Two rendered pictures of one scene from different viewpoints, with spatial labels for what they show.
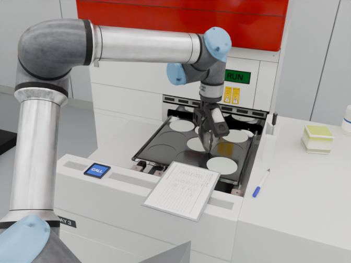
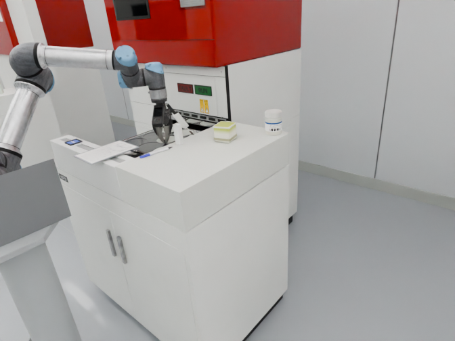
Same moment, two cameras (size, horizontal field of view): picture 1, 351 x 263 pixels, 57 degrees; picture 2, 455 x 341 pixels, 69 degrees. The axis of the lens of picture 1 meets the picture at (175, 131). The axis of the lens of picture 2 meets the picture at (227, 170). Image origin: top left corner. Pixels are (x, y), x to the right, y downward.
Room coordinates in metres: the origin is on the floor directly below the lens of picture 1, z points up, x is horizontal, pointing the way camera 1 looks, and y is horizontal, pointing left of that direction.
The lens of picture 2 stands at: (-0.29, -0.95, 1.44)
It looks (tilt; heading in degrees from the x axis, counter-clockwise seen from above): 25 degrees down; 23
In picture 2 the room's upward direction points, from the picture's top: 4 degrees counter-clockwise
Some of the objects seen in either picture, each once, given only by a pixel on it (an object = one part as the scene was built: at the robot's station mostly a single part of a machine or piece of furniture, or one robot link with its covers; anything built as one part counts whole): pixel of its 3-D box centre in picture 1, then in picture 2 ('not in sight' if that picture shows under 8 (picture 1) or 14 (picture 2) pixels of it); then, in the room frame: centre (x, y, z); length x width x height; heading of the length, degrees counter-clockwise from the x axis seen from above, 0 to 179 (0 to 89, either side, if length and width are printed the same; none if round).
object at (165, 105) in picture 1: (210, 120); (196, 127); (1.23, -0.15, 0.89); 0.44 x 0.02 x 0.10; 70
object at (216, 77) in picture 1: (212, 64); (154, 76); (0.98, -0.11, 1.21); 0.09 x 0.08 x 0.11; 124
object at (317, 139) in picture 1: (316, 139); (225, 132); (0.90, -0.45, 1.00); 0.07 x 0.07 x 0.07; 85
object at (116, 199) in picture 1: (140, 202); (92, 164); (0.71, 0.09, 0.89); 0.55 x 0.09 x 0.14; 70
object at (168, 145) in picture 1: (199, 144); (167, 139); (1.03, -0.09, 0.90); 0.34 x 0.34 x 0.01; 70
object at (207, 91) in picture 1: (210, 88); (157, 93); (0.98, -0.11, 1.13); 0.08 x 0.08 x 0.05
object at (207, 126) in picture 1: (208, 110); (161, 111); (0.99, -0.11, 1.05); 0.09 x 0.08 x 0.12; 23
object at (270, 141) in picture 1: (270, 139); (180, 126); (0.84, -0.29, 1.03); 0.06 x 0.04 x 0.13; 160
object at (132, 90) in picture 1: (173, 85); (172, 100); (1.30, 0.01, 1.02); 0.81 x 0.03 x 0.40; 70
